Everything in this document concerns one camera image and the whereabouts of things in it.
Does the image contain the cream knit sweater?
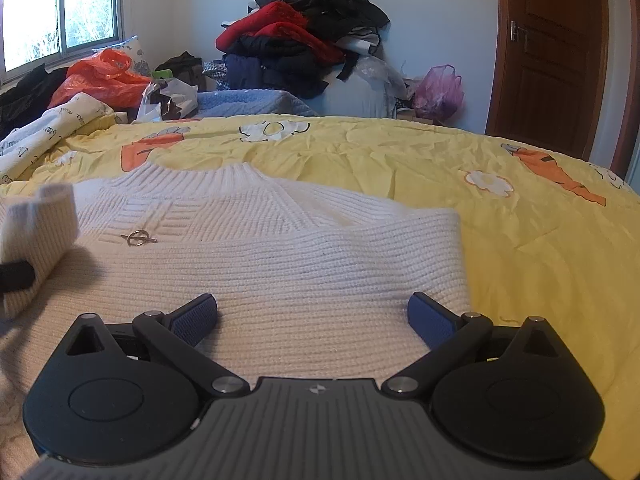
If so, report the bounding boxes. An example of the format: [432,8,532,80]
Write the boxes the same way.
[1,164,470,478]

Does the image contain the black clothes by window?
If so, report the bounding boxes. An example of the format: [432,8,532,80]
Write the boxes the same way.
[0,64,67,139]

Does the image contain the pile of dark red clothes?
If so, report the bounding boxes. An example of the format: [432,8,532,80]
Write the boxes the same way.
[215,0,390,100]

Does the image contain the white text print quilt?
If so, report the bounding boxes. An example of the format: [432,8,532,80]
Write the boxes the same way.
[1,92,115,184]

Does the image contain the yellow carrot print bedsheet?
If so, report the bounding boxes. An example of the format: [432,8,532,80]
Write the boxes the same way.
[1,115,639,479]

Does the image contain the orange plastic bag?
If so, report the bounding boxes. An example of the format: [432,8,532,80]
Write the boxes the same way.
[49,48,151,110]

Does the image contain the white grey plastic bag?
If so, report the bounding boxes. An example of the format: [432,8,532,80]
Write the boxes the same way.
[136,78,198,122]

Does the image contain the floral pillow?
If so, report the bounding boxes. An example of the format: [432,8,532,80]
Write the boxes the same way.
[90,36,151,79]

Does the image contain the pink plastic bag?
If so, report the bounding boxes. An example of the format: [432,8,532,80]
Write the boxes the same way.
[412,64,464,122]

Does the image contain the brown wooden door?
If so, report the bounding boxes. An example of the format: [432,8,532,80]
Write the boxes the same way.
[486,0,608,159]

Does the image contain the window with grey frame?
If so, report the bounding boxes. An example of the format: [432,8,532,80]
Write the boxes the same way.
[1,0,122,84]

